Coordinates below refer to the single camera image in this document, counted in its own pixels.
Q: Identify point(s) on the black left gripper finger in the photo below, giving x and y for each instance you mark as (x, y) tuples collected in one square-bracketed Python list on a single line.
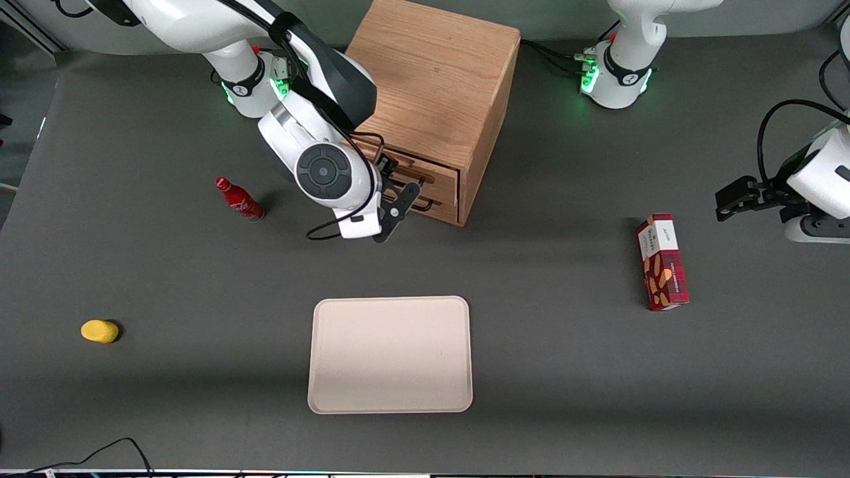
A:
[(747, 184), (730, 202)]

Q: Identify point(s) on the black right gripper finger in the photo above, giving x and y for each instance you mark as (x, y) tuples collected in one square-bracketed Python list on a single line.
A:
[(387, 164), (395, 212)]

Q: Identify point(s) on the wooden drawer with notch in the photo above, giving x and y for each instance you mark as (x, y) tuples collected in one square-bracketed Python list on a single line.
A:
[(443, 180)]

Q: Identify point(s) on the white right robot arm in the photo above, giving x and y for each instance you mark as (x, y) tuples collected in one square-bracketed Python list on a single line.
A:
[(285, 133)]

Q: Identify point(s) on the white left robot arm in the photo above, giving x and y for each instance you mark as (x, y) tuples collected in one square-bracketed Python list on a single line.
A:
[(627, 73)]

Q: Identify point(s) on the wooden drawer cabinet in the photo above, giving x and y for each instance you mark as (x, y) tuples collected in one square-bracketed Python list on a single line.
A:
[(438, 66)]

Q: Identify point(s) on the red cookie box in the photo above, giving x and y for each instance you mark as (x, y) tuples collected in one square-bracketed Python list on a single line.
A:
[(664, 265)]

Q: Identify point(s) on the red cola bottle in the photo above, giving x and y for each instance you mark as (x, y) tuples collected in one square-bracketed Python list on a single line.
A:
[(239, 199)]

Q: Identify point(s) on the beige plastic tray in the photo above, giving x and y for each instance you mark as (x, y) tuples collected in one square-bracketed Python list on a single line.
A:
[(390, 355)]

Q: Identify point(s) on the yellow round object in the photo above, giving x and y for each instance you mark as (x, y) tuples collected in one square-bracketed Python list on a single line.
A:
[(98, 331)]

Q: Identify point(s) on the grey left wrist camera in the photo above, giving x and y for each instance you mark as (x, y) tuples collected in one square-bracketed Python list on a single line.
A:
[(793, 232)]

